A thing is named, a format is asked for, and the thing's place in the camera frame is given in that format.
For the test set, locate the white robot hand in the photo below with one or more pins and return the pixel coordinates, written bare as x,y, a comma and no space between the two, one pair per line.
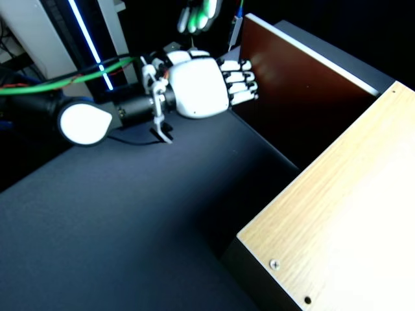
197,87
197,16

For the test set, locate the white cabinet door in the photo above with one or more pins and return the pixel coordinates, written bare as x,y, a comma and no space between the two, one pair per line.
291,84

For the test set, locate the light wooden cabinet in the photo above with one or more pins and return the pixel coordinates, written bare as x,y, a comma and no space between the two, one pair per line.
340,210

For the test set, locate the white connector stick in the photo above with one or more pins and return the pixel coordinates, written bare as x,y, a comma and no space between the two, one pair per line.
235,30

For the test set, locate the small grey box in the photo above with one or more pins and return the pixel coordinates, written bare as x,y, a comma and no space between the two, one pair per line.
171,47

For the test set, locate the blue light strip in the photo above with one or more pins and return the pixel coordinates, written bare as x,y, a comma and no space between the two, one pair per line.
86,35

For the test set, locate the grey table cloth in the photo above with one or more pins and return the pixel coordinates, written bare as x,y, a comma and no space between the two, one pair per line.
129,210

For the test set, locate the white robot body column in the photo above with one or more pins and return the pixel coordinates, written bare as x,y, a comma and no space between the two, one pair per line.
32,35

